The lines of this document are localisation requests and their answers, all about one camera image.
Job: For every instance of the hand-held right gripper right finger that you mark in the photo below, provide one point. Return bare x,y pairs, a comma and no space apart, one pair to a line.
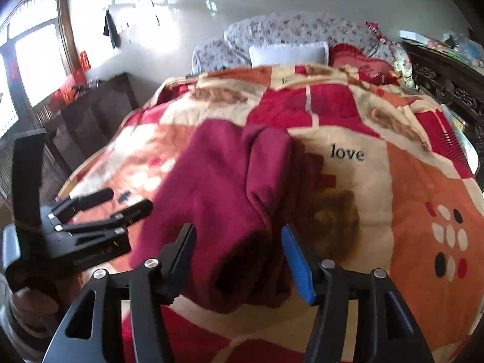
298,264

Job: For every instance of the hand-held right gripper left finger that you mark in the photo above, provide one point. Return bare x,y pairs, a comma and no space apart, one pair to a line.
185,245

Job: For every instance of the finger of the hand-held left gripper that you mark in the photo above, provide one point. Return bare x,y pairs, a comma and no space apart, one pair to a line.
132,210
94,197

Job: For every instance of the maroon knit garment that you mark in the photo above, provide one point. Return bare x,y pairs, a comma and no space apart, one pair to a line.
227,181

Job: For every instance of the person's left hand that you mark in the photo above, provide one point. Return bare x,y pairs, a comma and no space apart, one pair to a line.
34,304

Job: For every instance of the dark wooden sideboard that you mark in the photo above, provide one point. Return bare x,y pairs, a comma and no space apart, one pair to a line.
87,121

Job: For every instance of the orange red printed blanket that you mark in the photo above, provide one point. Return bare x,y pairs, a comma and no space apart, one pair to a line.
378,196

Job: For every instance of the red gift box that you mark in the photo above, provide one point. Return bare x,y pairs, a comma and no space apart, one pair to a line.
84,61
66,90

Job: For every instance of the wooden framed window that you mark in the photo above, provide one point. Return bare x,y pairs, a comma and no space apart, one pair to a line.
34,60

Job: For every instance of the black hanging cloth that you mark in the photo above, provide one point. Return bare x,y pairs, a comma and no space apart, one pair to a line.
110,28

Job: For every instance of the glossy bedside table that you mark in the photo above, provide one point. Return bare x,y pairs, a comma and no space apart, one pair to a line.
467,140

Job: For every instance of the red fringed cushion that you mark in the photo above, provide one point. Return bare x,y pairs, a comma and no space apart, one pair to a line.
359,62

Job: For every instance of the white pillow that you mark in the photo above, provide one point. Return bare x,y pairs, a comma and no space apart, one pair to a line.
287,53

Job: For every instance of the floral bag with red tie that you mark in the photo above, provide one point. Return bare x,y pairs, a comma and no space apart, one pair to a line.
397,56

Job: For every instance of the dark carved wooden cabinet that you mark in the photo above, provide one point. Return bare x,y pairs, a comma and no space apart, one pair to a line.
446,79

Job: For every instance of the white flat box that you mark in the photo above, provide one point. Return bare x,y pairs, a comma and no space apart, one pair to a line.
416,36

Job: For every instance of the clutter of small packages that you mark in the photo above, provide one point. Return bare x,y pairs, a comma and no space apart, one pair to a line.
457,47

